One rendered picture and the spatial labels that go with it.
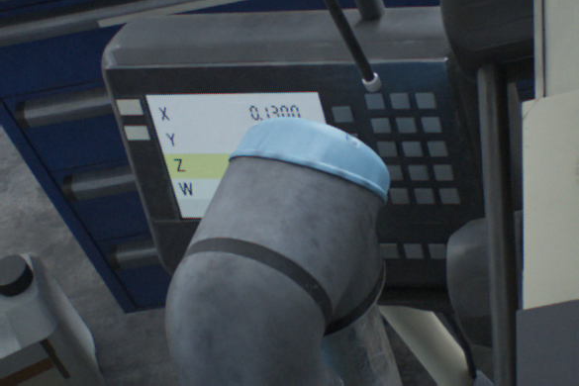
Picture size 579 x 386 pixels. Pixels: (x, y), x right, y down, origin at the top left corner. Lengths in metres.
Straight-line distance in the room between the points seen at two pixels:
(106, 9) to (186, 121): 0.99
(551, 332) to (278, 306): 0.84
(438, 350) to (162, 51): 0.38
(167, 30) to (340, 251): 0.33
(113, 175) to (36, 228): 0.67
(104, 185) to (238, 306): 1.52
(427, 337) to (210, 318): 0.48
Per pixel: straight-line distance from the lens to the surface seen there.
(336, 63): 2.19
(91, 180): 3.51
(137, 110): 2.30
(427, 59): 2.16
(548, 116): 1.26
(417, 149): 2.20
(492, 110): 1.40
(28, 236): 4.15
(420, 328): 2.44
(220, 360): 1.99
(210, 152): 2.29
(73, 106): 3.40
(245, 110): 2.25
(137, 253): 3.60
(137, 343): 3.92
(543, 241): 1.21
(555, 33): 1.32
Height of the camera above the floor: 2.76
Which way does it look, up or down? 43 degrees down
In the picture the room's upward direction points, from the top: 29 degrees counter-clockwise
